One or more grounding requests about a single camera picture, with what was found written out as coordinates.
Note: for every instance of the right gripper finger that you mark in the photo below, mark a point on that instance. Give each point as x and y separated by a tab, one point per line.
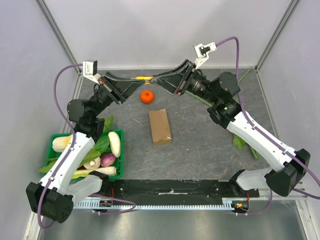
172	85
176	73

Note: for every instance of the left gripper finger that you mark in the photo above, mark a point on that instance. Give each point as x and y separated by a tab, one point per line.
113	78
129	87

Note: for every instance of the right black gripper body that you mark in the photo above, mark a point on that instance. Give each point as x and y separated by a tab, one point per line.
184	78

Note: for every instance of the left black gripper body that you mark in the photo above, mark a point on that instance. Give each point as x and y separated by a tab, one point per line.
109	89

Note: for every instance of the yellow utility knife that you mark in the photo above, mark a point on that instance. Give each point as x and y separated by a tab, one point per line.
143	78

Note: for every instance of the brown cardboard express box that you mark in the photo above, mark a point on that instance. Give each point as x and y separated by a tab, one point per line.
160	127

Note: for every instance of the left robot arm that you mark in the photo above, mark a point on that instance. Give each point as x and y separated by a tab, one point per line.
54	196

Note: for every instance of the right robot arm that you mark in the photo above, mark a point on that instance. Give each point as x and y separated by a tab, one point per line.
284	171

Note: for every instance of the small orange pumpkin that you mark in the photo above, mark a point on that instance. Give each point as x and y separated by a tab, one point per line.
147	97

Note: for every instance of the bunch of long green beans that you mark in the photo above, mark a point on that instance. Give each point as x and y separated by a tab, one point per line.
255	154

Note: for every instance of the white eggplant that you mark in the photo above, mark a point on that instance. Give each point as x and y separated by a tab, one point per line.
115	143

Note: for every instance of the green leafy vegetable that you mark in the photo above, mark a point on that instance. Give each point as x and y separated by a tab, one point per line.
96	151

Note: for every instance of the green plastic basket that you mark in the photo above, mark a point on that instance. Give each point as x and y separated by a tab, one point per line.
118	163

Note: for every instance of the purple onion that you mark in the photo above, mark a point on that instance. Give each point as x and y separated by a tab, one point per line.
107	159

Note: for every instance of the white corn cob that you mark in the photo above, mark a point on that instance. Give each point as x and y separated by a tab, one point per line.
59	144

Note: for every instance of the white mushroom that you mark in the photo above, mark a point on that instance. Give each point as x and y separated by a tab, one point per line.
93	164

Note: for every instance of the green lettuce leaf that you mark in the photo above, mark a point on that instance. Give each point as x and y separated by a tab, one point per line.
238	142

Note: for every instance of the green celery stalk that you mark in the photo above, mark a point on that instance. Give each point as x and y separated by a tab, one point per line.
81	173

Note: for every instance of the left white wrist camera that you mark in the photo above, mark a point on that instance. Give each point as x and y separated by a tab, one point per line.
90	70

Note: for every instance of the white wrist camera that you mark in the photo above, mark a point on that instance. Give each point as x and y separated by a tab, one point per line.
90	70
202	53

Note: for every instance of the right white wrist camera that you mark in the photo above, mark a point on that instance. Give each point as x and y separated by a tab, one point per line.
202	53

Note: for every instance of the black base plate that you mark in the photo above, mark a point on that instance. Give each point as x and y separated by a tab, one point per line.
205	187

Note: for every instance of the grey slotted cable duct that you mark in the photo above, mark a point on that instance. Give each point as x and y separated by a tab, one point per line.
94	203

